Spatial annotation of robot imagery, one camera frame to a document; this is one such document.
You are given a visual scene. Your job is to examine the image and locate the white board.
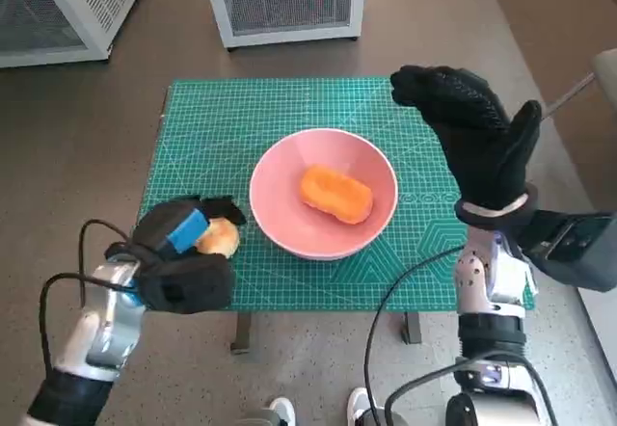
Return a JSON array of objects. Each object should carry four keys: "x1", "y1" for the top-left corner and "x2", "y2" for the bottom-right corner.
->
[{"x1": 576, "y1": 285, "x2": 617, "y2": 379}]

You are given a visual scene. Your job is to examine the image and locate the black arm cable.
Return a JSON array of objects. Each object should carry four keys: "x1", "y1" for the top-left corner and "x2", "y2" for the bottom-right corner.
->
[
  {"x1": 39, "y1": 218, "x2": 146, "y2": 369},
  {"x1": 364, "y1": 247, "x2": 464, "y2": 426}
]

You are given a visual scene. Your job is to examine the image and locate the pink bowl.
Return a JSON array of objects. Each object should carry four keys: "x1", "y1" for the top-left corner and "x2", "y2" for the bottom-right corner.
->
[{"x1": 249, "y1": 129, "x2": 400, "y2": 261}]

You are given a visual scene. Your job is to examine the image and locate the oblong orange toy bread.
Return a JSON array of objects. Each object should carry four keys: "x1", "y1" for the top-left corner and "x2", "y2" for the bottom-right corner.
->
[{"x1": 300, "y1": 165, "x2": 375, "y2": 226}]

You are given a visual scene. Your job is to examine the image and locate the green cutting mat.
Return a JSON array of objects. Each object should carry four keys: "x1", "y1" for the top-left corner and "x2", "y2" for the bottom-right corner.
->
[{"x1": 136, "y1": 77, "x2": 539, "y2": 312}]

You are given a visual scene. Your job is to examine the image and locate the beige chair with metal leg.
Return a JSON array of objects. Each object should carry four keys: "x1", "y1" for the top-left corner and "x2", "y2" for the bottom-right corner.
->
[{"x1": 542, "y1": 48, "x2": 617, "y2": 121}]

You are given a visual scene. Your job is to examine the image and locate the round toy bread bun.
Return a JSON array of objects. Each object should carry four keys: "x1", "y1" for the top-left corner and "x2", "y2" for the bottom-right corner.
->
[{"x1": 197, "y1": 217, "x2": 241, "y2": 258}]

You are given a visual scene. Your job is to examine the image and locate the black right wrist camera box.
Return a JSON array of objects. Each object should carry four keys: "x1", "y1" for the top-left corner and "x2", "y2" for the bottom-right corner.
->
[{"x1": 513, "y1": 209, "x2": 617, "y2": 293}]

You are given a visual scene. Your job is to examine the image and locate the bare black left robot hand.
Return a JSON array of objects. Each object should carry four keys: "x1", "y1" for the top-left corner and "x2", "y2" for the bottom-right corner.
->
[{"x1": 132, "y1": 194, "x2": 247, "y2": 258}]

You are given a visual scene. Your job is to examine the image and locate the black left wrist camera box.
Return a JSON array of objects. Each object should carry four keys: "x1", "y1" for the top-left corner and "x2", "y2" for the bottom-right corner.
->
[{"x1": 136, "y1": 252, "x2": 234, "y2": 315}]

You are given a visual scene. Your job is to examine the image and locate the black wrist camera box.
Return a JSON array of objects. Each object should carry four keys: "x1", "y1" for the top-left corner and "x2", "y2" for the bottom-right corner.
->
[
  {"x1": 136, "y1": 252, "x2": 234, "y2": 315},
  {"x1": 513, "y1": 209, "x2": 617, "y2": 293}
]

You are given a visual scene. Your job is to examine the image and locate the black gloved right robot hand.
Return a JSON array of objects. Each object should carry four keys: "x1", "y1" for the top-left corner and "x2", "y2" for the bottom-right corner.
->
[{"x1": 389, "y1": 64, "x2": 544, "y2": 215}]

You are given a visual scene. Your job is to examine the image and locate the dark table leg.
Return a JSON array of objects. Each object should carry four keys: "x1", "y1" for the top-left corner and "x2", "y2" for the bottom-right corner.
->
[
  {"x1": 403, "y1": 310, "x2": 424, "y2": 345},
  {"x1": 229, "y1": 312, "x2": 253, "y2": 356}
]

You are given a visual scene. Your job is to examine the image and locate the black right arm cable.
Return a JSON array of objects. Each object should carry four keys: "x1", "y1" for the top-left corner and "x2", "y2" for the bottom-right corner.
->
[{"x1": 364, "y1": 247, "x2": 464, "y2": 426}]

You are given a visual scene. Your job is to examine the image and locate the white shoe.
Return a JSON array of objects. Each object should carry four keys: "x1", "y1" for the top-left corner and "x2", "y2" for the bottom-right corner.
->
[
  {"x1": 347, "y1": 386, "x2": 378, "y2": 426},
  {"x1": 267, "y1": 396, "x2": 297, "y2": 426}
]

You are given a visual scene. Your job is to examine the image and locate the wide white mesh cabinet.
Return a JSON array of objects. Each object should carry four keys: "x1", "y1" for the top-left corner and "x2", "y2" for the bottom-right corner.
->
[{"x1": 0, "y1": 0, "x2": 153, "y2": 69}]

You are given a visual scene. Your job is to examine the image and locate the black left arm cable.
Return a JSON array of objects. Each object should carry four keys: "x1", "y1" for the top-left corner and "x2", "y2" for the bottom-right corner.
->
[{"x1": 39, "y1": 218, "x2": 146, "y2": 369}]

